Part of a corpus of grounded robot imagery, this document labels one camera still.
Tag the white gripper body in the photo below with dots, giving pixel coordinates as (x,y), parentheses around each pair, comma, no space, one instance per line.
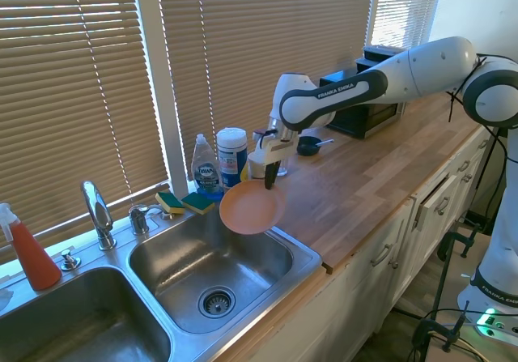
(279,148)

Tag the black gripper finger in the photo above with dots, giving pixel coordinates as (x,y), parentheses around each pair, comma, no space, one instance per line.
(277,171)
(269,177)

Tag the orange round plate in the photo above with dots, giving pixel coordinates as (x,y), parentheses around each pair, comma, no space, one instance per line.
(251,208)

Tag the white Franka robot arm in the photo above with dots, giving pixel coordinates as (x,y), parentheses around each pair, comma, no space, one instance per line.
(421,68)

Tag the white mug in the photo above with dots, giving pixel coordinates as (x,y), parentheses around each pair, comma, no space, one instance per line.
(256,168)

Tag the stainless steel double sink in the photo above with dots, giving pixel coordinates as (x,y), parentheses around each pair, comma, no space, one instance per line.
(194,273)

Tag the small chrome sink knob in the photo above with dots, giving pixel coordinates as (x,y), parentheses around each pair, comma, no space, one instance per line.
(70,260)

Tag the clear drinking glass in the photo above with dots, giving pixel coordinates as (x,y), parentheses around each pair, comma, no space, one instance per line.
(283,167)

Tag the dark blue bowl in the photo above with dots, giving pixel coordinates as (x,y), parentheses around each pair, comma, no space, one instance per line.
(308,145)

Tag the white wipes canister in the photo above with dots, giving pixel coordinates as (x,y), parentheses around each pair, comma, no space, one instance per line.
(231,155)

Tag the metal spoon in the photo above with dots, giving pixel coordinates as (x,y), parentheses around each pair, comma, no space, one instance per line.
(324,143)

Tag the clear Dawn dish soap bottle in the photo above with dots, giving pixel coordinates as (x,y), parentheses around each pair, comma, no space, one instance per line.
(205,167)

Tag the yellow green sponge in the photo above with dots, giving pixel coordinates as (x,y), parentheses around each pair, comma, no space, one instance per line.
(170,203)
(198,203)

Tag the black toaster oven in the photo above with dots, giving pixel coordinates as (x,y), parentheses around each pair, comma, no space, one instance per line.
(364,115)

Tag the medium beige window blind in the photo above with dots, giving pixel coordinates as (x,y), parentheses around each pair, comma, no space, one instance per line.
(263,46)

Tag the black toaster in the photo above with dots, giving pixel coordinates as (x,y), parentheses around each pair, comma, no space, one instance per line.
(376,58)

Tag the chrome side sprayer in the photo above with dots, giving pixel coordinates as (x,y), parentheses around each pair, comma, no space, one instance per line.
(139,218)

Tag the white kitchen cabinet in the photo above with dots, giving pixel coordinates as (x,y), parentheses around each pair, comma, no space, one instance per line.
(364,281)

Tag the white cabinet drawer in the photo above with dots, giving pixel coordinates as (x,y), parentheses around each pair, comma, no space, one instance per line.
(439,202)

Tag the chrome kitchen faucet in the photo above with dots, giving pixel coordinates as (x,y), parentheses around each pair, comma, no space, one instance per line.
(98,212)

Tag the narrow beige window blind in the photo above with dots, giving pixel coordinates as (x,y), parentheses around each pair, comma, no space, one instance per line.
(404,9)

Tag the black clamp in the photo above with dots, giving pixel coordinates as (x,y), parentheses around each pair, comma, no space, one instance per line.
(457,248)
(439,331)

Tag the wide beige window blind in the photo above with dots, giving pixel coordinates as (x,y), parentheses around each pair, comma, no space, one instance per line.
(73,94)

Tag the orange spray bottle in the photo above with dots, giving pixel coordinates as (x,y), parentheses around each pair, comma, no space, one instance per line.
(32,256)

